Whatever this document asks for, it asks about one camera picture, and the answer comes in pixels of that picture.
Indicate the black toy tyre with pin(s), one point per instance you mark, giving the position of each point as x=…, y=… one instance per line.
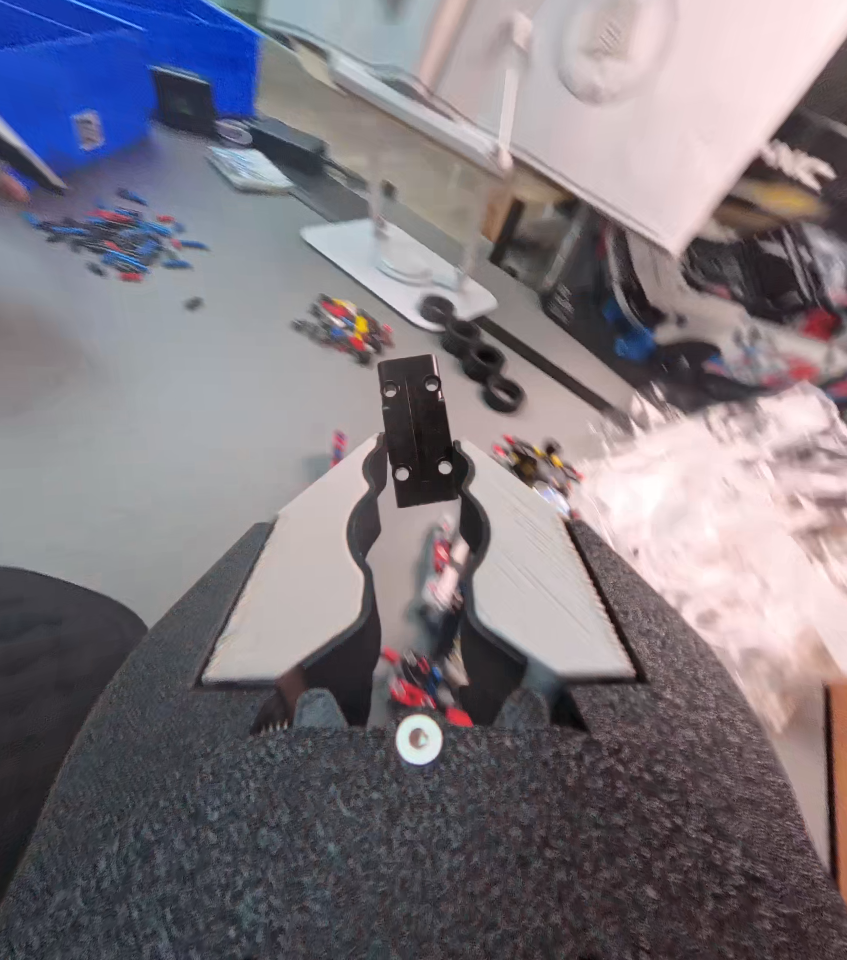
x=436, y=309
x=504, y=395
x=483, y=364
x=461, y=337

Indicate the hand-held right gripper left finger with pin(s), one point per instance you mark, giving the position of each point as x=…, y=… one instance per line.
x=296, y=585

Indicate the small red blue brick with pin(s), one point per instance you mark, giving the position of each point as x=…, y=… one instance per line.
x=337, y=448

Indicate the small black box device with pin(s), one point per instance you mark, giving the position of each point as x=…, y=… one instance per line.
x=182, y=101

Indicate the folded sticker booklet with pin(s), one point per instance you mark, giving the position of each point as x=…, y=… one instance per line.
x=247, y=169

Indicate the black printed box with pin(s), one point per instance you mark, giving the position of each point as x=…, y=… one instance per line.
x=843, y=172

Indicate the white book stand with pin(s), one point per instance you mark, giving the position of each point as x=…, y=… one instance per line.
x=348, y=247

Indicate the black power adapter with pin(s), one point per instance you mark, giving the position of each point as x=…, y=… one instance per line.
x=288, y=146

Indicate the pile of colourful packaging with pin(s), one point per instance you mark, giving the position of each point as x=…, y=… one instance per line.
x=768, y=337

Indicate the pile of yellow black bricks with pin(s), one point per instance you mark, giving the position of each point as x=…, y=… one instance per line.
x=536, y=461

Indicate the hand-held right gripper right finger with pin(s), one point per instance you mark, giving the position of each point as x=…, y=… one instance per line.
x=543, y=585

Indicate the pile of clear plastic bags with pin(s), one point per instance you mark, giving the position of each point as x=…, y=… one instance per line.
x=731, y=525

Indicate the tagged blue storage bin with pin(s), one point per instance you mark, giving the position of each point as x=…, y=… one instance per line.
x=93, y=67

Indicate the grey desk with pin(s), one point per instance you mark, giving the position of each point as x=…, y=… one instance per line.
x=168, y=420

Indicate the pile of mixed small bricks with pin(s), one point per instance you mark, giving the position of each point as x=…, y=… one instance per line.
x=345, y=330

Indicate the toy bricks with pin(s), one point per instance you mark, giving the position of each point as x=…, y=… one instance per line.
x=438, y=570

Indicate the black plate with holes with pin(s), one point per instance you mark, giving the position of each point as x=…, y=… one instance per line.
x=417, y=427

